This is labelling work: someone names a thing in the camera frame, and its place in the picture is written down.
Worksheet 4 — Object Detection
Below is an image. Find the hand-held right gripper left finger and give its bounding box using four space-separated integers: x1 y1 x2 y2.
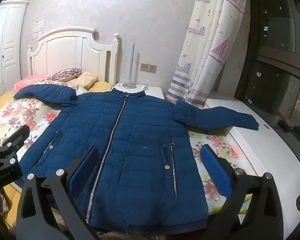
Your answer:
16 145 100 240

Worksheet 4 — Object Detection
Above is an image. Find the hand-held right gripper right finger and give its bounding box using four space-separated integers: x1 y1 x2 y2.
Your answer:
200 144 284 240

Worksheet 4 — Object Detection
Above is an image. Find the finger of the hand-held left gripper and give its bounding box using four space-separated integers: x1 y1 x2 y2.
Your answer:
0 124 30 167

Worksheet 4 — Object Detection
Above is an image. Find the blue puffer jacket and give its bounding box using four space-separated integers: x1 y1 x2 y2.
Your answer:
14 84 259 235

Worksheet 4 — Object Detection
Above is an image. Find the yellow fitted sheet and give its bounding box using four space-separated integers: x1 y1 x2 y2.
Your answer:
0 90 25 115

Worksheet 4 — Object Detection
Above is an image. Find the floral bed sheet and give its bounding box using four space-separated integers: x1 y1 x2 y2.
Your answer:
0 79 257 230

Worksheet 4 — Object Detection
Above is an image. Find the white window sill platform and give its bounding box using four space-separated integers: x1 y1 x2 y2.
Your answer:
205 97 300 240

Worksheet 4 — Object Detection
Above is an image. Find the pink floral pillow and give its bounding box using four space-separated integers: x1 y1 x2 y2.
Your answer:
10 75 55 92

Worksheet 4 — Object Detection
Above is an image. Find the white wardrobe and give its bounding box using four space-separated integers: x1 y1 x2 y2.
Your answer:
0 0 29 103

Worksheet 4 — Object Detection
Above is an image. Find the round patterned cushion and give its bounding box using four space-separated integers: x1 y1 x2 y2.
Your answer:
50 68 82 82

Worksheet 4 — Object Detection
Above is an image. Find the yellow pillow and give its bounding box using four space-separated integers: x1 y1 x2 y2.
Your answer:
87 81 112 92

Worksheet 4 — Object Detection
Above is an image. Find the silver desk lamp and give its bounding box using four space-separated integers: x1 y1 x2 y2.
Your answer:
119 44 138 90

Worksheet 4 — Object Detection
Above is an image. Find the white bed headboard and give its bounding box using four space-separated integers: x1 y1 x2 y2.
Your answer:
27 26 120 85

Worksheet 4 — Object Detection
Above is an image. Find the white nightstand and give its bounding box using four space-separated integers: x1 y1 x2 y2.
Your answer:
112 82 165 100

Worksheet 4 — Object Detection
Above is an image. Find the sailboat print curtain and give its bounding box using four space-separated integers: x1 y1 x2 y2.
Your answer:
166 0 249 107

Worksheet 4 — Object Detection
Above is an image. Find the dark window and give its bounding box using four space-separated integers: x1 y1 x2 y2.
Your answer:
234 0 300 155

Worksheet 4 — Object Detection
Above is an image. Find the white charger with cable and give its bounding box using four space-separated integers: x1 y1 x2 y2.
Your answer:
121 79 153 90

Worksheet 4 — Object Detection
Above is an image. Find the beige wall socket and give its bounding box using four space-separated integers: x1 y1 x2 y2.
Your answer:
140 64 157 74

